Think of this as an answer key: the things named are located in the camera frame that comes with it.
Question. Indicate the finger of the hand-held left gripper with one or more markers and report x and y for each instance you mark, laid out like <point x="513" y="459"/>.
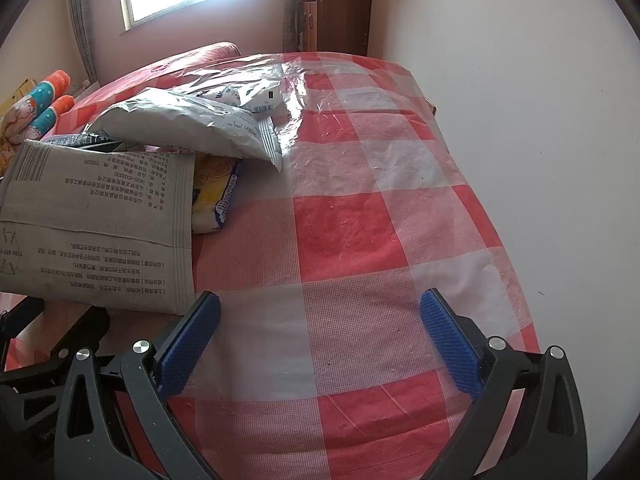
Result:
<point x="17" y="317"/>
<point x="87" y="330"/>

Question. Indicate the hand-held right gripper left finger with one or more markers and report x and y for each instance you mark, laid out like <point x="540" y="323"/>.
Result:
<point x="190" y="345"/>

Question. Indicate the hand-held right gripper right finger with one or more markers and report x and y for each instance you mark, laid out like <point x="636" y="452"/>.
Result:
<point x="450" y="345"/>

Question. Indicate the large printed paper bag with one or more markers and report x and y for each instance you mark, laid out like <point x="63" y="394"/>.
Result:
<point x="100" y="220"/>

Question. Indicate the grey plastic mailer bag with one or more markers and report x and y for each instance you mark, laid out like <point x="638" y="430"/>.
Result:
<point x="190" y="120"/>

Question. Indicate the red white checkered plastic sheet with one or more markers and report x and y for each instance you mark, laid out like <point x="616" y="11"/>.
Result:
<point x="350" y="240"/>

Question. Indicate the yellow white tissue packet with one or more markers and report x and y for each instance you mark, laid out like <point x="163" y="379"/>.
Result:
<point x="215" y="195"/>

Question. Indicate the floral beige cloth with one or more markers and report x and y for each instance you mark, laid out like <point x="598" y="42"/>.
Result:
<point x="10" y="150"/>

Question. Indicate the rolled teal orange blanket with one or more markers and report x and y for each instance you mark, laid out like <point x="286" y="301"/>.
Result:
<point x="40" y="92"/>

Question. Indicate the yellow headboard cushion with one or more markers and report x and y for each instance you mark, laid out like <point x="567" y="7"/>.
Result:
<point x="20" y="87"/>

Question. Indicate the small white blue packet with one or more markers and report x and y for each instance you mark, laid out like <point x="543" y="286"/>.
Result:
<point x="222" y="95"/>

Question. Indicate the white blue wipes packet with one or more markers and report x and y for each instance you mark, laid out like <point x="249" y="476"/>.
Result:
<point x="262" y="97"/>

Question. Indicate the grey curtain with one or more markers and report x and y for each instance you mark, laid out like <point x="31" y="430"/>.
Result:
<point x="80" y="10"/>

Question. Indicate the brown wooden cabinet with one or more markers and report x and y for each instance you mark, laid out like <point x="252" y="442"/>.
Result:
<point x="340" y="10"/>

